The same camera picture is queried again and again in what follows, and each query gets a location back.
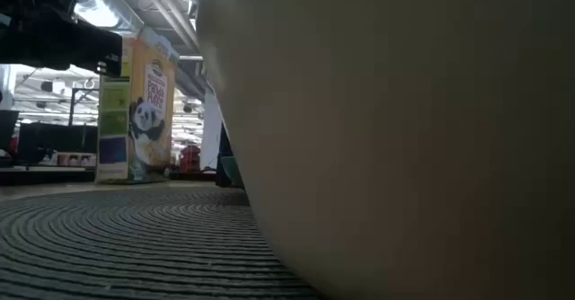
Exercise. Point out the panda cereal box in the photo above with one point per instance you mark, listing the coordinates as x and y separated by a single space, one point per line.
155 111

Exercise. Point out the ceiling light strip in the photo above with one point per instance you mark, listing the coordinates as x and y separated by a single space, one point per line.
96 12

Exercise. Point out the black monitor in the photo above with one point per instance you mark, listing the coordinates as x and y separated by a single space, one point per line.
8 129

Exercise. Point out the row of small boxes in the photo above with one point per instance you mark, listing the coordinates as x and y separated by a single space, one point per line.
76 159

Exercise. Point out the red cabinet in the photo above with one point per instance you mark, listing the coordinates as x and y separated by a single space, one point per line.
190 158

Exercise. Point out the grey woven round placemat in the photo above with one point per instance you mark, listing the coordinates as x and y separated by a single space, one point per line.
135 246

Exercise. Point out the green plate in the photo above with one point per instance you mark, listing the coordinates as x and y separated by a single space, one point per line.
233 172

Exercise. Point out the cream ceramic bowl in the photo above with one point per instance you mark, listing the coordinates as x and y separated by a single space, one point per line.
404 156

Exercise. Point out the black metal table frame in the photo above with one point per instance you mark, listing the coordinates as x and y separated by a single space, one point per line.
45 176

